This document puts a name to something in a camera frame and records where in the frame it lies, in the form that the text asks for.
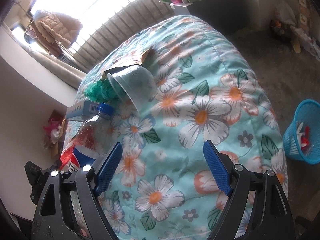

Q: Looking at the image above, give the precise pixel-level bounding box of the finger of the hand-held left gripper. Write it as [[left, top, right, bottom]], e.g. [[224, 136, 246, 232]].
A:
[[41, 160, 63, 177]]

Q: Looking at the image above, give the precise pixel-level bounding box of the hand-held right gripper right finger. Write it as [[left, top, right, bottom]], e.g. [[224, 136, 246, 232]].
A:
[[202, 139, 297, 240]]

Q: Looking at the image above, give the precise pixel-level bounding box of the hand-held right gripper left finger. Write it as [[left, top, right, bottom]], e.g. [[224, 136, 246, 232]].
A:
[[31, 141, 123, 240]]

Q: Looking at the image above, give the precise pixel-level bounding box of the plastic bottle with blue label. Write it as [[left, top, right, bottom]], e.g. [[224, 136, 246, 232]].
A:
[[62, 102, 116, 175]]

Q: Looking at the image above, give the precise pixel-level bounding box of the blue and white carton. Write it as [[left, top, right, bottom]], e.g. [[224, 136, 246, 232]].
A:
[[65, 99, 115, 121]]

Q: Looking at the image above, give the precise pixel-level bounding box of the blue plastic basket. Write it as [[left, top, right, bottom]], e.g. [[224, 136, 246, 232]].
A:
[[282, 99, 320, 165]]

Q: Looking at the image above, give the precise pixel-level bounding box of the clear printed plastic bag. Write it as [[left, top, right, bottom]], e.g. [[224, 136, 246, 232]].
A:
[[296, 121, 312, 153]]

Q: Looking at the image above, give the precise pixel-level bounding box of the pink plastic bag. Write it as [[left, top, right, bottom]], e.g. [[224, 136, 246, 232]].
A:
[[42, 110, 67, 155]]

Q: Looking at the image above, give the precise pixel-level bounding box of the green plastic bag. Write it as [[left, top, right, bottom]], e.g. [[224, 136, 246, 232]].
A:
[[84, 79, 120, 102]]

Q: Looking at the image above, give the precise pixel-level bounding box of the clear plastic cup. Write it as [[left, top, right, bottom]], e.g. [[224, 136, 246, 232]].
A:
[[107, 66, 156, 112]]

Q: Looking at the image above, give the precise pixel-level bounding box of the floral quilted blanket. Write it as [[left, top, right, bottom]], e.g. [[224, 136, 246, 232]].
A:
[[62, 15, 289, 240]]

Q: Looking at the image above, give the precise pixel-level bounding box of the beige curtain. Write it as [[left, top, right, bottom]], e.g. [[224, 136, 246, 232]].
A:
[[11, 37, 88, 89]]

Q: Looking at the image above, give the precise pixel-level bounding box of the brown paper scrap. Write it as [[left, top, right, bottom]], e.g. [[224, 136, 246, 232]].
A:
[[141, 48, 157, 64]]

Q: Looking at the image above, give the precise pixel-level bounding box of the beige puffer jacket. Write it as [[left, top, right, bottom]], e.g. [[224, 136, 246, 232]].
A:
[[32, 9, 83, 58]]

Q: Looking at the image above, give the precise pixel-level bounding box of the window railing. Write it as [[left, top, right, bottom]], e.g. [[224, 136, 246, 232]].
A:
[[60, 0, 180, 73]]

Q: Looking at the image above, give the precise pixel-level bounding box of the dark snack bag pile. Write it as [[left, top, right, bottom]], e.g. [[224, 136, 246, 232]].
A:
[[270, 20, 293, 39]]

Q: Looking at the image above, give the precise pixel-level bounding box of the grey cabinet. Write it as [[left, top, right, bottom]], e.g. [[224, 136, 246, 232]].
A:
[[170, 0, 259, 35]]

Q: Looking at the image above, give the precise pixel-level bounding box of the flat printed box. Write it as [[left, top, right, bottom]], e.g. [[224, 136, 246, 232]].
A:
[[295, 25, 320, 58]]

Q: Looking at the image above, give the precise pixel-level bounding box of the crumpled white plastic bag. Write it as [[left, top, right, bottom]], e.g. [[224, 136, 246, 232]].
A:
[[274, 1, 297, 25]]

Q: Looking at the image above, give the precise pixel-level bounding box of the tall patterned box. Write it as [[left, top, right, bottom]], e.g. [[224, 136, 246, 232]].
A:
[[296, 0, 313, 28]]

